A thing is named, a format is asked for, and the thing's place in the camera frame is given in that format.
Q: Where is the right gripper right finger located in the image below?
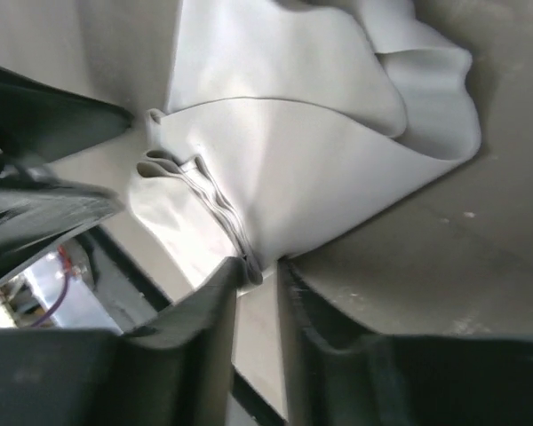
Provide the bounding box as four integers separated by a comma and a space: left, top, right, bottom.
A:
276, 259, 381, 425

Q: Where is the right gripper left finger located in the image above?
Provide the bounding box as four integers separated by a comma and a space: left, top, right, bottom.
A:
123, 257, 247, 425

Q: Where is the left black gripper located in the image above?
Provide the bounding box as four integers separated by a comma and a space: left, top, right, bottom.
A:
0, 67, 132, 286

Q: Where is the grey underwear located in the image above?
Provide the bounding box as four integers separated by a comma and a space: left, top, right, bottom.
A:
128, 1, 481, 288

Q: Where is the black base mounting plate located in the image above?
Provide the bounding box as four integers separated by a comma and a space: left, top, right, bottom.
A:
89, 229, 285, 425

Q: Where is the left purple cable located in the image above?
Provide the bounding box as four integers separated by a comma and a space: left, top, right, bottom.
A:
30, 243, 79, 329

